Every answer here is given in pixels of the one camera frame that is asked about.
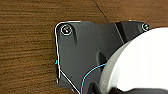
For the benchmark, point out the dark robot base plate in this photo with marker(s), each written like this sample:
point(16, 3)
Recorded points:
point(83, 50)

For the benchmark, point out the white bowl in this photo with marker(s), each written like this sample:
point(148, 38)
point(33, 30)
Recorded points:
point(143, 60)

